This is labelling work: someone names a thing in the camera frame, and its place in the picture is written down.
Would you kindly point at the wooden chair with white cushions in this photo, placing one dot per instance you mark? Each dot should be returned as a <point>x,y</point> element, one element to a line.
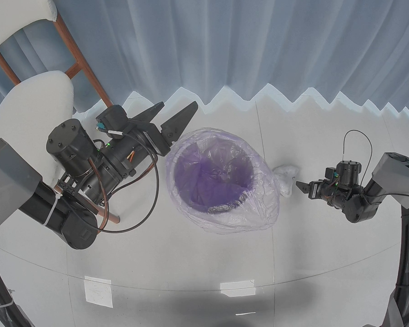
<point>37,100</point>

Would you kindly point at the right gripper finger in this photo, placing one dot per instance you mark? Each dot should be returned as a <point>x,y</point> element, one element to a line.
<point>306,187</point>

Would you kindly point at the crumpled white paper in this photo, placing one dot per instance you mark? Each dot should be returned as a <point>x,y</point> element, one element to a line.
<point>288,179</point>

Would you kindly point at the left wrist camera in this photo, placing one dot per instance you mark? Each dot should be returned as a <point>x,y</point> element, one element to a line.
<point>112,116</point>

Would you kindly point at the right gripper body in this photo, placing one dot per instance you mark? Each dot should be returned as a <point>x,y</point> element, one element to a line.
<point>327,192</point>

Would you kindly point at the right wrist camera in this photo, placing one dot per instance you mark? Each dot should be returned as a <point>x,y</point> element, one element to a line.
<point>330,175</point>

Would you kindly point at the white trash bin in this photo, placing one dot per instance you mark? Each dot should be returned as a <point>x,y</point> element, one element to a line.
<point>255,175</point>

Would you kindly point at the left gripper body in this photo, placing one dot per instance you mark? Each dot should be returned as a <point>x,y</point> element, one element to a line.
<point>122,158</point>

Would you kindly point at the purple plastic bag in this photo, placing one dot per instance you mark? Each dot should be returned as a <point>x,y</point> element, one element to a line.
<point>211,175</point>

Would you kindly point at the pale blue curtain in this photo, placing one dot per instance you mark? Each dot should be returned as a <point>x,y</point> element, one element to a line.
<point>242,29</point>

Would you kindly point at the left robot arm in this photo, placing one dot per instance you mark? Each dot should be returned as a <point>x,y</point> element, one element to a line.
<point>13,182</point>

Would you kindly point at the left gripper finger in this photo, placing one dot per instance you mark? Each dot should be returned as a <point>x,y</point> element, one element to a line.
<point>179,123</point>
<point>148,114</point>

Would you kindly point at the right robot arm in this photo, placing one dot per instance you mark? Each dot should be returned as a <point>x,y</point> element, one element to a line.
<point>392,172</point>

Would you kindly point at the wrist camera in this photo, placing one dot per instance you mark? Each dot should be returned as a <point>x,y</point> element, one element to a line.
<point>112,116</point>
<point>330,175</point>

